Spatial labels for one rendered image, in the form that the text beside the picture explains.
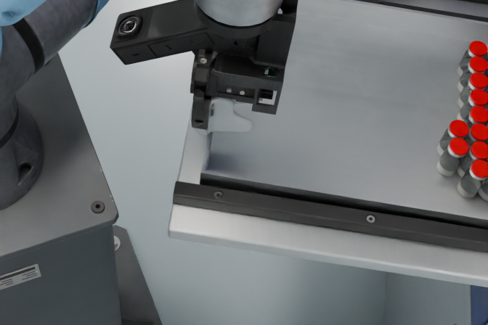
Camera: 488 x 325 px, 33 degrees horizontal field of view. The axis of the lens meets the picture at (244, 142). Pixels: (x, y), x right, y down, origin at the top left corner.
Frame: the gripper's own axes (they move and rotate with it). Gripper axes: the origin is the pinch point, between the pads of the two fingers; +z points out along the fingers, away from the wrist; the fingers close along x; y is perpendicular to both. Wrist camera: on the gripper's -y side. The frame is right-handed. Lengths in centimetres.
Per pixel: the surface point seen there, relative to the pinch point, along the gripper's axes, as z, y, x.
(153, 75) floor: 92, -17, 70
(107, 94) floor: 92, -27, 63
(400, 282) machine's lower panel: 70, 39, 17
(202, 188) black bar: 1.5, 1.4, -6.9
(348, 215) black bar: 1.5, 16.2, -7.3
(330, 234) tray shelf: 3.5, 15.0, -8.7
